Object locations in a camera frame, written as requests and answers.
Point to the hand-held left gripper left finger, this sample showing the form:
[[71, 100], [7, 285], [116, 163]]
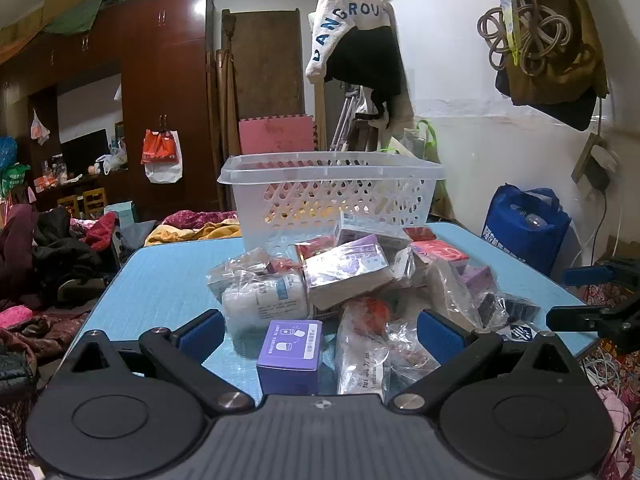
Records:
[[200, 334]]

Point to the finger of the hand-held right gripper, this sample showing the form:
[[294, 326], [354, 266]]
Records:
[[575, 318], [585, 276]]

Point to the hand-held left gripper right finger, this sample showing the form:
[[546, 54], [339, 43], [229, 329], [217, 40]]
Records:
[[440, 336]]

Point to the clear plastic basket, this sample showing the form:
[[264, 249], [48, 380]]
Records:
[[330, 195]]

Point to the clear bag with white item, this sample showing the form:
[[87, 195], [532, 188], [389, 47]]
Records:
[[447, 292]]

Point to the bagged dark item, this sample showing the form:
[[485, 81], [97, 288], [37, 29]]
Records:
[[510, 307]]

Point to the bagged white medicine bottle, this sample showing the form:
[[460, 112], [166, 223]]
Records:
[[260, 301]]

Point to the light purple box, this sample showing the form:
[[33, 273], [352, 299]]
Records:
[[477, 277]]

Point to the clear bag with red item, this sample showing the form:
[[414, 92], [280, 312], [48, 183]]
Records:
[[240, 272]]

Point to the blue tote bag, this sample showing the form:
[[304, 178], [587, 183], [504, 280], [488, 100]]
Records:
[[525, 230]]

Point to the bagged white printed packet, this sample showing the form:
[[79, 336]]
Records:
[[361, 370]]

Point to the small purple box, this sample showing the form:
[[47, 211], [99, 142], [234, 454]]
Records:
[[290, 355]]

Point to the yellow blanket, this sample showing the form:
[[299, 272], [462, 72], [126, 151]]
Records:
[[200, 232]]

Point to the bagged silver purple box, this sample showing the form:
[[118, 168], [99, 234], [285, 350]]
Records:
[[345, 270]]

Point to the dark purple box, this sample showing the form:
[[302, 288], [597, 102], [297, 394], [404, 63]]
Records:
[[372, 236]]

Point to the small red box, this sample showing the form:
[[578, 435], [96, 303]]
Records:
[[314, 248]]

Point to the teal box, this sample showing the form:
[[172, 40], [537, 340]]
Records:
[[120, 212]]

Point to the yellow stool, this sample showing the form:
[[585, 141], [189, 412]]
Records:
[[94, 201]]

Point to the pile of clothes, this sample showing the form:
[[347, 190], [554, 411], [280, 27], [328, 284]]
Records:
[[45, 255]]

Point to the red and white plastic bag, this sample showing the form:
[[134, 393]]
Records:
[[161, 155]]

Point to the green shopping bag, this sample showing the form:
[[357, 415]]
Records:
[[434, 150]]

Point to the brown hanging bag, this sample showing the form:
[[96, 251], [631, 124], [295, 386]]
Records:
[[570, 70]]

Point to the pink foam mat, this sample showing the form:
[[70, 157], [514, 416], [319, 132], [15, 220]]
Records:
[[277, 136]]

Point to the black television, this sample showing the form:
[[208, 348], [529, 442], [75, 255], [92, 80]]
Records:
[[85, 149]]

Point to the metal crutches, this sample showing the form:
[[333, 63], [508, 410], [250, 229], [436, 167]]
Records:
[[345, 115]]

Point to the small hanging plastic bag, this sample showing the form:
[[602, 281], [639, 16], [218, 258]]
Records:
[[40, 129]]

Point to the brown wooden wardrobe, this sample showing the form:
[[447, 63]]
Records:
[[165, 75]]

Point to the wooden board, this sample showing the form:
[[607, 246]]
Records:
[[265, 65]]

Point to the black garment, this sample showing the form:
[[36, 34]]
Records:
[[367, 57]]

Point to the white hoodie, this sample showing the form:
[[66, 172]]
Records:
[[345, 10]]

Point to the green cloth bundle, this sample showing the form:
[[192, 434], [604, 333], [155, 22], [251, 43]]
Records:
[[85, 7]]

